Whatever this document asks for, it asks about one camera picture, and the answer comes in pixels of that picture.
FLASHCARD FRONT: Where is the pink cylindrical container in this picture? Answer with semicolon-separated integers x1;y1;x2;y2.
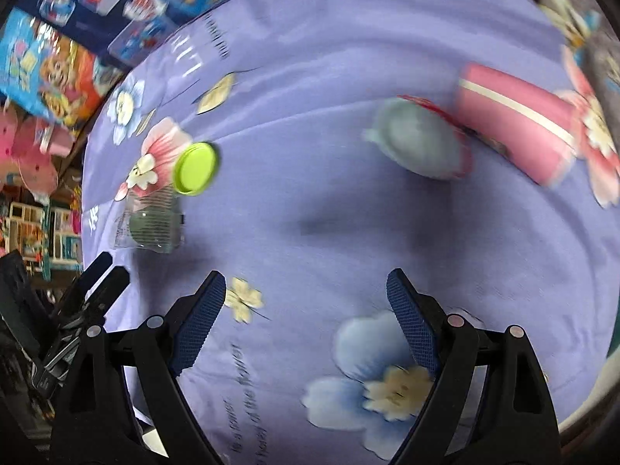
454;62;582;187

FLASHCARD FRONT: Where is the blue toy box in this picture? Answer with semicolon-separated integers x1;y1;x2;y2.
14;0;248;69

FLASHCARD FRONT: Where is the red rimmed cup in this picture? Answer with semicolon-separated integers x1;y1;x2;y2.
363;94;474;182

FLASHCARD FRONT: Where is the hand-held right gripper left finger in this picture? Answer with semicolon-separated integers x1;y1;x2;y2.
51;270;227;465

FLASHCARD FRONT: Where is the clear jar with green lid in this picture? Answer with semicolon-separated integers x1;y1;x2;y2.
115;140;222;254

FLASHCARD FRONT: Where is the purple floral blanket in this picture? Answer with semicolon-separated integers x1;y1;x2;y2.
80;0;620;465

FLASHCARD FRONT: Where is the colourful puppy print packet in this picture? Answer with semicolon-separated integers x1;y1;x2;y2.
0;7;122;131

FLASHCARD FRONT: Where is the patterned floral cloth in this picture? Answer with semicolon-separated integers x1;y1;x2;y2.
537;0;620;122

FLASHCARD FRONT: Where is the teal toy set box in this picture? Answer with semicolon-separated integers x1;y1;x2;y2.
0;198;84;279

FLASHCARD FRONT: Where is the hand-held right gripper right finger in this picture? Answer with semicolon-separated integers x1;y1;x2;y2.
386;268;563;465

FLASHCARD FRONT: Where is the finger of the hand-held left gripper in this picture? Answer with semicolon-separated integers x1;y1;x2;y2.
83;265;131;318
72;252;114;303

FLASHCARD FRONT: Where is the pink plastic toy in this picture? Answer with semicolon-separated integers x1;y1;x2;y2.
0;107;73;199

